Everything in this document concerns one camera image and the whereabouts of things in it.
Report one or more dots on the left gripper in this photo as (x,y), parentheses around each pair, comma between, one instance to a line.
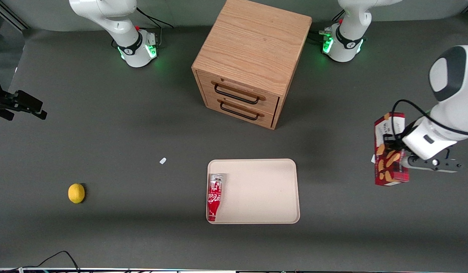
(393,144)

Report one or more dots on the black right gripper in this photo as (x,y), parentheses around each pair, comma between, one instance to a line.
(6,102)

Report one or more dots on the red cookie box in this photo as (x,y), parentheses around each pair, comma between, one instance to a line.
(389,170)

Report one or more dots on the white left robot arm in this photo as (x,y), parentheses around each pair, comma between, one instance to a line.
(459,98)

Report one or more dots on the beige plastic tray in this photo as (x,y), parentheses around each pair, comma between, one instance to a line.
(264,191)

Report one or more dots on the yellow lemon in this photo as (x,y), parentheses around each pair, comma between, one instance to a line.
(76,193)

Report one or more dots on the small white scrap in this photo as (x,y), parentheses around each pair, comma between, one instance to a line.
(163,160)

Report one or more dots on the wooden drawer front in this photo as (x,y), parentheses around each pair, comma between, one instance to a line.
(237,110)
(239,91)

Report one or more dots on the wooden drawer cabinet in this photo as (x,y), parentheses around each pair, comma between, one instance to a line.
(252,45)

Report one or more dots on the red cola bottle can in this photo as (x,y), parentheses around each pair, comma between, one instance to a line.
(214,197)

